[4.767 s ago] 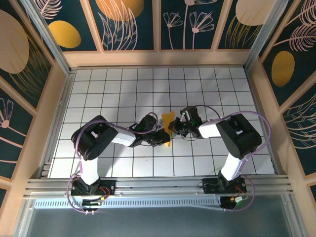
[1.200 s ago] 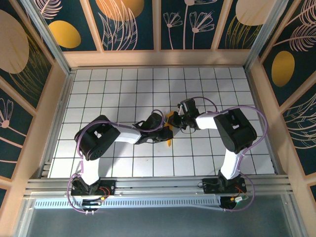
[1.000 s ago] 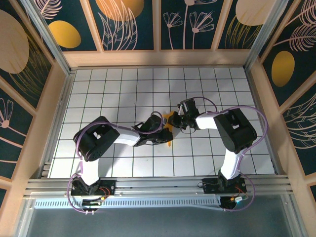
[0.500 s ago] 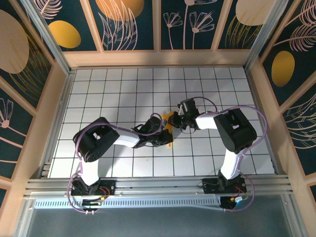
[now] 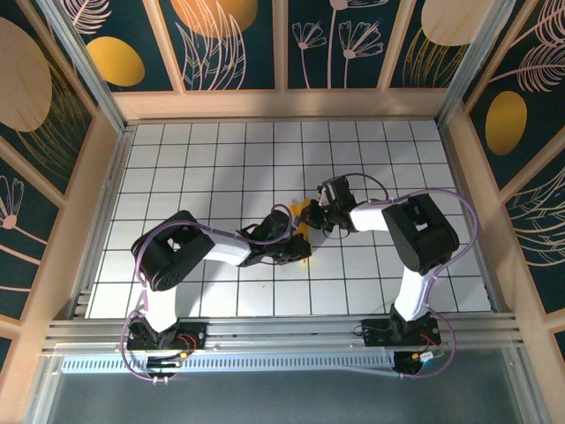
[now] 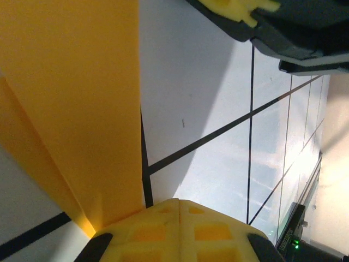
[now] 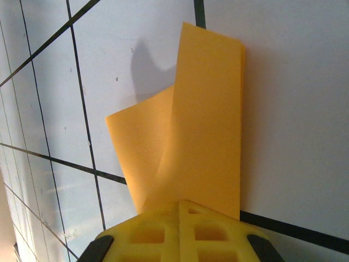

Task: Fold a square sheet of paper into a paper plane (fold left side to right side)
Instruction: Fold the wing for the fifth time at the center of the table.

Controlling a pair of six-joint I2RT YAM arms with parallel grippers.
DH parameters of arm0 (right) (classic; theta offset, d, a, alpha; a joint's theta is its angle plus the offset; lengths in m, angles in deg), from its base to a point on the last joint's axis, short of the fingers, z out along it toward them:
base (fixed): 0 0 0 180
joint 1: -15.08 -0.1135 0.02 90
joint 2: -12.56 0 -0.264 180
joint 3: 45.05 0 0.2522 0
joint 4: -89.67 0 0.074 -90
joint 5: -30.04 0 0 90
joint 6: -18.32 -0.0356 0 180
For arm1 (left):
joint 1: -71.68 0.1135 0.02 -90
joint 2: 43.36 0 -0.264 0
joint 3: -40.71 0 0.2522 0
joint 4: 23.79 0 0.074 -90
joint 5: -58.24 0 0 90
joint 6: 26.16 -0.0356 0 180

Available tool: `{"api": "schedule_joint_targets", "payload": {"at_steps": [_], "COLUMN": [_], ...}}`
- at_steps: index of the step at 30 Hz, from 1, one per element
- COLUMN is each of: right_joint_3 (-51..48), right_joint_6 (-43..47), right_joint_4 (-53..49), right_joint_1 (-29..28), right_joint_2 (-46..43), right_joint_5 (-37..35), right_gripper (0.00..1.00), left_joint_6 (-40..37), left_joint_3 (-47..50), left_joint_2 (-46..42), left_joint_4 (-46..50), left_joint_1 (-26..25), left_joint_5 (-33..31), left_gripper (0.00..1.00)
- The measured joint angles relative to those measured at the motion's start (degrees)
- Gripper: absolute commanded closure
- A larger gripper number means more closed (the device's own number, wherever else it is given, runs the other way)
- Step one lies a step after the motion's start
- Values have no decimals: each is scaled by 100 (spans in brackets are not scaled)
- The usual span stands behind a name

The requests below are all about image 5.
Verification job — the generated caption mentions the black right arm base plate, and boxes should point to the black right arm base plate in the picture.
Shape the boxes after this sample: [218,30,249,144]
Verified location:
[360,318,442,349]

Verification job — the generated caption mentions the dark panel beige circle grass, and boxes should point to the dark panel beige circle grass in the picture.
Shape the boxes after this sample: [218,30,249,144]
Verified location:
[387,0,482,89]

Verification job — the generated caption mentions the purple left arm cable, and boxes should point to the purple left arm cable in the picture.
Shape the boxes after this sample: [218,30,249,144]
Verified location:
[119,202,296,382]

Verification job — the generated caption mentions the dark panel single pink flower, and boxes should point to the dark panel single pink flower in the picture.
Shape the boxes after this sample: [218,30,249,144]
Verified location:
[0,154,63,322]

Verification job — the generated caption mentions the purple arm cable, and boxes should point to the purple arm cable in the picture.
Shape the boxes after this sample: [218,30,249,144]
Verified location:
[326,172,481,381]
[119,202,296,382]

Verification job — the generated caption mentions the dark panel large beige circle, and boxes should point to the dark panel large beige circle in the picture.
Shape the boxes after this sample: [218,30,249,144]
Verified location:
[0,15,96,195]

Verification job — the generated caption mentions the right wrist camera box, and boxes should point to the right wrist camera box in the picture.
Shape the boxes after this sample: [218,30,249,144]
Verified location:
[316,175,358,209]

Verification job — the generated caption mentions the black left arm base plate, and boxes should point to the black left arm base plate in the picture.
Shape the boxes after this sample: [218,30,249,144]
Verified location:
[126,321,208,353]

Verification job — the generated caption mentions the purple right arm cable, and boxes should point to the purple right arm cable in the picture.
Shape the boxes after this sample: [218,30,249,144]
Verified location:
[326,172,481,381]

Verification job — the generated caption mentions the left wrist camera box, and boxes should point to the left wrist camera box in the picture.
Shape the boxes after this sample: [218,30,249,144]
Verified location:
[250,208,293,245]

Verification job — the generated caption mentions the short aluminium frame post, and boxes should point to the short aluminium frame post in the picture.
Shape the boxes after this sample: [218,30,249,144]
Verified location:
[507,348,546,424]
[24,352,61,424]

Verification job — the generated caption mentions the dark panel oval and feathers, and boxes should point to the dark panel oval and feathers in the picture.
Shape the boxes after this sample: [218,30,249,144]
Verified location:
[465,0,565,192]

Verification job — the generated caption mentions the black controller board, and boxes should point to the black controller board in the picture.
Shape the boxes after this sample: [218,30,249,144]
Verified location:
[394,351,446,380]
[147,352,183,383]

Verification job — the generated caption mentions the dark panel with pink flowers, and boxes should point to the dark panel with pink flowers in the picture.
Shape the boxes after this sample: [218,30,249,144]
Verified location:
[285,0,385,91]

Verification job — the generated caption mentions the aluminium side rail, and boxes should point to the aluminium side rail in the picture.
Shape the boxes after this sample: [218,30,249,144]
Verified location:
[435,118,509,314]
[69,123,136,320]

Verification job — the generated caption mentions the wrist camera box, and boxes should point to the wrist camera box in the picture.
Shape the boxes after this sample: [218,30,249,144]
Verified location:
[316,175,358,209]
[250,208,293,245]

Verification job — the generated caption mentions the long aluminium mounting rail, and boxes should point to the long aluminium mounting rail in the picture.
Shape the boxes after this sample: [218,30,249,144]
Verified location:
[41,312,529,354]

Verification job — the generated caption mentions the dark panel small yellow oval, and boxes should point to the dark panel small yellow oval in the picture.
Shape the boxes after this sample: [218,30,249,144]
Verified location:
[65,0,180,94]

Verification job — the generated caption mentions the white slotted cable duct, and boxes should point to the white slotted cable duct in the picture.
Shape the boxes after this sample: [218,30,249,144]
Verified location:
[59,352,398,377]

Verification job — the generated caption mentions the dark panel pink feather lines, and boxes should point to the dark panel pink feather lines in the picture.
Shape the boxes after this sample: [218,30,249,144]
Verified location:
[502,165,565,315]

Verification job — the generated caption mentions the dark panel orange circle leaves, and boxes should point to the dark panel orange circle leaves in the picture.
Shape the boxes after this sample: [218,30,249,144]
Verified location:
[156,0,278,93]

